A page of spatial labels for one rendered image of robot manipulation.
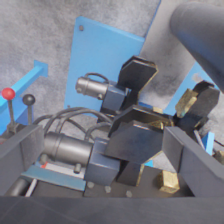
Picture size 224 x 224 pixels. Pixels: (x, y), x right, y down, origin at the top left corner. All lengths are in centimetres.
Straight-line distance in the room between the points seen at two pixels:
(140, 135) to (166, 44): 87
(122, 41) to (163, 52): 30
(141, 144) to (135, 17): 102
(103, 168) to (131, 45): 92
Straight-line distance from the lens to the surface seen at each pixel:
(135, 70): 87
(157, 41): 122
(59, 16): 144
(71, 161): 61
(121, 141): 49
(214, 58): 55
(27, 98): 50
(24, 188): 70
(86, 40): 128
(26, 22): 157
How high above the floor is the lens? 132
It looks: 51 degrees down
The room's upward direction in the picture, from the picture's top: 170 degrees counter-clockwise
